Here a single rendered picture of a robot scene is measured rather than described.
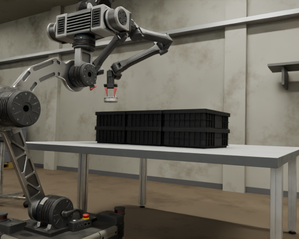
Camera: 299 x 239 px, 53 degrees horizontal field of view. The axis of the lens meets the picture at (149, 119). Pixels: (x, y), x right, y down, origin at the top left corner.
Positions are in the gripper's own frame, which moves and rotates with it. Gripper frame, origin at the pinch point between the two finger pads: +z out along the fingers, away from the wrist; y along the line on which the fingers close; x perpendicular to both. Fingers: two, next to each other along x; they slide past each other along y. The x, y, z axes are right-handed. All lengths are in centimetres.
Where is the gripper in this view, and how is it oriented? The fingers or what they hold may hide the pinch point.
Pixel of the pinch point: (110, 96)
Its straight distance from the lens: 228.1
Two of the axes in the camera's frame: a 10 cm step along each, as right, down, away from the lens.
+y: -10.0, 0.2, -0.7
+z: 0.2, 10.0, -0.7
